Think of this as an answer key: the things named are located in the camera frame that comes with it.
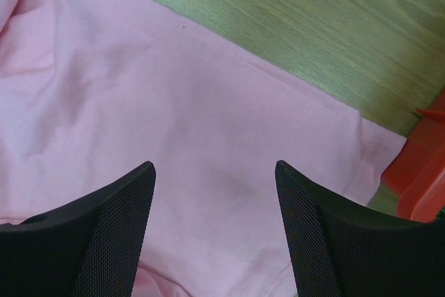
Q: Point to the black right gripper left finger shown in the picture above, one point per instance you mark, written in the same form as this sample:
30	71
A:
88	247

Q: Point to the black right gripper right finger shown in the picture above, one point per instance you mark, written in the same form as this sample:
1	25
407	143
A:
341	248

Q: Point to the light pink t shirt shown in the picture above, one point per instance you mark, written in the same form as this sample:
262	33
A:
90	89

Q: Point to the red plastic bin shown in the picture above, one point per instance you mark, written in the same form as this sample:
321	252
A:
416	175

